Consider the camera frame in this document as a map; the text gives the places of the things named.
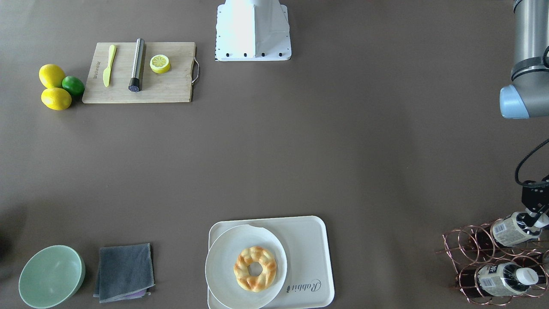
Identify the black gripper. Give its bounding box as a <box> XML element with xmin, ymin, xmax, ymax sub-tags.
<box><xmin>522</xmin><ymin>175</ymin><xmax>549</xmax><ymax>228</ymax></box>

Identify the tea bottle white cap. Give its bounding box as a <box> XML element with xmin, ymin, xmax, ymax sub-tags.
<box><xmin>470</xmin><ymin>211</ymin><xmax>549</xmax><ymax>254</ymax></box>

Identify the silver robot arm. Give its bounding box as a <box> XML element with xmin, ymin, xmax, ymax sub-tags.
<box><xmin>499</xmin><ymin>0</ymin><xmax>549</xmax><ymax>119</ymax></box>

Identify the lower tea bottle in rack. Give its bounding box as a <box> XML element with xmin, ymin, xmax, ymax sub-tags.
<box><xmin>455</xmin><ymin>262</ymin><xmax>548</xmax><ymax>301</ymax></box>

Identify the white serving tray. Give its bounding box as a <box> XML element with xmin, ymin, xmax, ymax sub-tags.
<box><xmin>208</xmin><ymin>215</ymin><xmax>335</xmax><ymax>309</ymax></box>

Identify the white round plate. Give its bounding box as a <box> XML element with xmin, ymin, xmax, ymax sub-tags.
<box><xmin>205</xmin><ymin>224</ymin><xmax>288</xmax><ymax>309</ymax></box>

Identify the bamboo cutting board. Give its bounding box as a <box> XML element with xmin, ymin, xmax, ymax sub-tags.
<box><xmin>82</xmin><ymin>42</ymin><xmax>196</xmax><ymax>104</ymax></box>

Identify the halved lemon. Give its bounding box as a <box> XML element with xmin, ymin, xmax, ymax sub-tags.
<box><xmin>149</xmin><ymin>54</ymin><xmax>171</xmax><ymax>74</ymax></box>

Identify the grey folded cloth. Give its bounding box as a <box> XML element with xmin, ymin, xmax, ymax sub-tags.
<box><xmin>94</xmin><ymin>243</ymin><xmax>155</xmax><ymax>303</ymax></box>

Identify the steel muddler black tip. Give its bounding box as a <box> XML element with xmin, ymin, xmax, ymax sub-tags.
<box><xmin>128</xmin><ymin>38</ymin><xmax>145</xmax><ymax>93</ymax></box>

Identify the yellow plastic knife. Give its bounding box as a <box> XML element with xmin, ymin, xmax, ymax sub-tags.
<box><xmin>103</xmin><ymin>44</ymin><xmax>117</xmax><ymax>87</ymax></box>

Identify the green lime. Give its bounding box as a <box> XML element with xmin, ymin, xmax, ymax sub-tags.
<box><xmin>61</xmin><ymin>76</ymin><xmax>85</xmax><ymax>97</ymax></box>

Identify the mint green bowl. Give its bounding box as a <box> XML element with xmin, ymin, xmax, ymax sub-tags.
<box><xmin>19</xmin><ymin>245</ymin><xmax>86</xmax><ymax>309</ymax></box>

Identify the lower whole lemon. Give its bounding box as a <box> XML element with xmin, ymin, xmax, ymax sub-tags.
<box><xmin>41</xmin><ymin>88</ymin><xmax>72</xmax><ymax>111</ymax></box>

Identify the whole lemon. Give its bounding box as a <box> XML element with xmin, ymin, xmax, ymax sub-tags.
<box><xmin>39</xmin><ymin>64</ymin><xmax>66</xmax><ymax>88</ymax></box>
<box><xmin>41</xmin><ymin>88</ymin><xmax>72</xmax><ymax>111</ymax></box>

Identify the upper whole lemon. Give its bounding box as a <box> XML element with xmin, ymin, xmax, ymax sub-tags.
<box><xmin>39</xmin><ymin>64</ymin><xmax>66</xmax><ymax>88</ymax></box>

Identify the copper wire bottle rack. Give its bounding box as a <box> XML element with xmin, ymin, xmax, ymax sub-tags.
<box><xmin>438</xmin><ymin>221</ymin><xmax>548</xmax><ymax>306</ymax></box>

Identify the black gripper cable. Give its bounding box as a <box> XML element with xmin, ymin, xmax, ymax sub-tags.
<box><xmin>515</xmin><ymin>138</ymin><xmax>549</xmax><ymax>186</ymax></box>

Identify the braided ring donut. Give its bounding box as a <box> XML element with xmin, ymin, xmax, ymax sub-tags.
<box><xmin>233</xmin><ymin>246</ymin><xmax>277</xmax><ymax>293</ymax></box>

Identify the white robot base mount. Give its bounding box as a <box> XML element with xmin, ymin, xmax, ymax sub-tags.
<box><xmin>214</xmin><ymin>0</ymin><xmax>292</xmax><ymax>61</ymax></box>

